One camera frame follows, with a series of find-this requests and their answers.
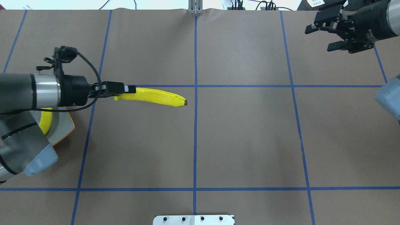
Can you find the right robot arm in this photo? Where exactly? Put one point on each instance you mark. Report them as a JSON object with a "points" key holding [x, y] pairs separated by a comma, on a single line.
{"points": [[365, 69]]}

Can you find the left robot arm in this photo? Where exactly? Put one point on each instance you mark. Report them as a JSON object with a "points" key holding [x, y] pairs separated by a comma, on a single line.
{"points": [[26, 148]]}

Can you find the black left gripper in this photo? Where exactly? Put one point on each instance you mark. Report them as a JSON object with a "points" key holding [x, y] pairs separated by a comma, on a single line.
{"points": [[76, 91]]}

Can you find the aluminium frame post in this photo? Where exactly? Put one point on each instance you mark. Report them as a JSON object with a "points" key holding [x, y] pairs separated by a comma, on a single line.
{"points": [[195, 7]]}

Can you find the grey square plate orange rim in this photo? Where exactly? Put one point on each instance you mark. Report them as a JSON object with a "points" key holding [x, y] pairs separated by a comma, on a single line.
{"points": [[62, 126]]}

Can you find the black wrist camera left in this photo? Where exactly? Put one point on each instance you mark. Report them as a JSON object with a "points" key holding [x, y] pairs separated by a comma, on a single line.
{"points": [[60, 56]]}

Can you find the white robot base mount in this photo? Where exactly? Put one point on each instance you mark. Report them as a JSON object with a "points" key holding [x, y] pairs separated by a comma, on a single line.
{"points": [[194, 220]]}

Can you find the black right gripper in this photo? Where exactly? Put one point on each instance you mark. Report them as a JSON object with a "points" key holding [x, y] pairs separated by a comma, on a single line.
{"points": [[371, 25]]}

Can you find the yellow banana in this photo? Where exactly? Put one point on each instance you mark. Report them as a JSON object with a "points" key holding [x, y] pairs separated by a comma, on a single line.
{"points": [[45, 121], [154, 96]]}

